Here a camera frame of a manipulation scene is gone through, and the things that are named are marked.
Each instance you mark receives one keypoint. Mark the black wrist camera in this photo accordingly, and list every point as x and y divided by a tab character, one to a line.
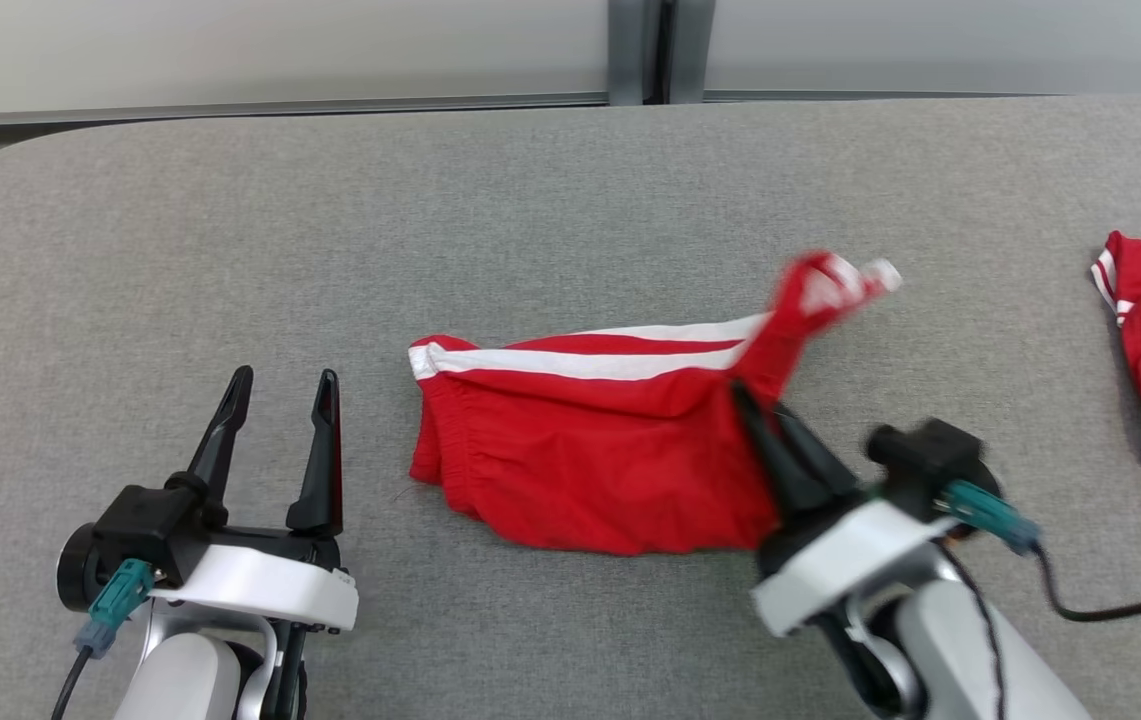
150	520
930	455

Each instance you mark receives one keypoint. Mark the grey partition post with feet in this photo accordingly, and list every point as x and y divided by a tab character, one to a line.
630	50

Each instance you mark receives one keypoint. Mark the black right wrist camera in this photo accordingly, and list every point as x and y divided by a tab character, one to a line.
930	455

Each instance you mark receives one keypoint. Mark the red shorts with white stripes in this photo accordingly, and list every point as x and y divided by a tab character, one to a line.
580	450

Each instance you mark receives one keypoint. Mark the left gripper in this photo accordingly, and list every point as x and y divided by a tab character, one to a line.
270	585

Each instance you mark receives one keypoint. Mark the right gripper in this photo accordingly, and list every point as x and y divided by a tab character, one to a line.
840	560

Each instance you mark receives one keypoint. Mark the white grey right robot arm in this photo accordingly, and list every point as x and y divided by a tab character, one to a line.
950	650

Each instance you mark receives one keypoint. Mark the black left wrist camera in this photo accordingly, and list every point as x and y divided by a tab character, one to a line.
150	520

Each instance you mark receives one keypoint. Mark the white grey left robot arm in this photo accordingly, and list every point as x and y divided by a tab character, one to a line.
180	680

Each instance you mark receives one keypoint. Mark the grey partition base rail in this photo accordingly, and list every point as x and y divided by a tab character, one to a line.
230	108
830	96

